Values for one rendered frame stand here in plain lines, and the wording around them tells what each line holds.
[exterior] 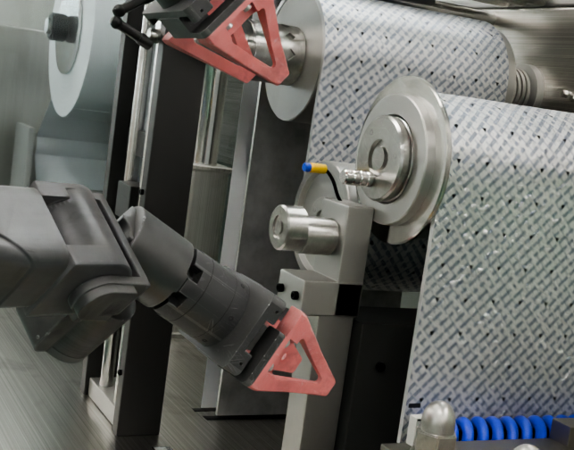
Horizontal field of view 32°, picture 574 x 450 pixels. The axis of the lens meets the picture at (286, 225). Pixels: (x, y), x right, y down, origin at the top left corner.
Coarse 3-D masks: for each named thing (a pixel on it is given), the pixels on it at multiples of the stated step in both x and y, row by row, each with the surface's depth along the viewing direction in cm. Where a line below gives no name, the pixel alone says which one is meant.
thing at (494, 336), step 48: (432, 240) 84; (480, 240) 87; (528, 240) 89; (432, 288) 85; (480, 288) 87; (528, 288) 90; (432, 336) 86; (480, 336) 88; (528, 336) 91; (432, 384) 87; (480, 384) 89; (528, 384) 92
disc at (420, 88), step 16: (400, 80) 89; (416, 80) 87; (384, 96) 92; (416, 96) 87; (432, 96) 85; (368, 112) 94; (432, 112) 85; (448, 128) 83; (448, 144) 83; (448, 160) 82; (448, 176) 83; (432, 192) 84; (432, 208) 84; (400, 224) 88; (416, 224) 86; (384, 240) 90; (400, 240) 88
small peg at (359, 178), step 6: (342, 174) 88; (348, 174) 87; (354, 174) 88; (360, 174) 88; (366, 174) 88; (372, 174) 88; (342, 180) 88; (348, 180) 87; (354, 180) 88; (360, 180) 88; (366, 180) 88; (372, 180) 88; (360, 186) 88; (366, 186) 89
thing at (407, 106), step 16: (400, 96) 88; (384, 112) 90; (400, 112) 87; (416, 112) 85; (416, 128) 85; (432, 128) 84; (416, 144) 85; (432, 144) 84; (416, 160) 85; (432, 160) 84; (416, 176) 84; (432, 176) 84; (416, 192) 84; (384, 208) 89; (400, 208) 86; (416, 208) 85; (384, 224) 89
